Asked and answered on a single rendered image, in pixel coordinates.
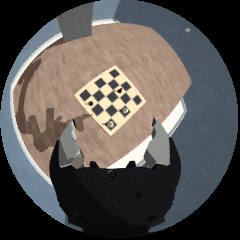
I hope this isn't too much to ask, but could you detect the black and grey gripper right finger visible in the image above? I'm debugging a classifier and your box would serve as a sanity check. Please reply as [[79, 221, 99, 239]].
[[143, 117, 181, 202]]

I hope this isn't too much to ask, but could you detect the black and beige chessboard with pieces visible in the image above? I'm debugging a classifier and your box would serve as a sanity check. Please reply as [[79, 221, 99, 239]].
[[74, 65, 146, 136]]

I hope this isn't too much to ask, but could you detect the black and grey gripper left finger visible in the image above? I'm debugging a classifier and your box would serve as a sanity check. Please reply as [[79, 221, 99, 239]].
[[49, 120, 84, 203]]

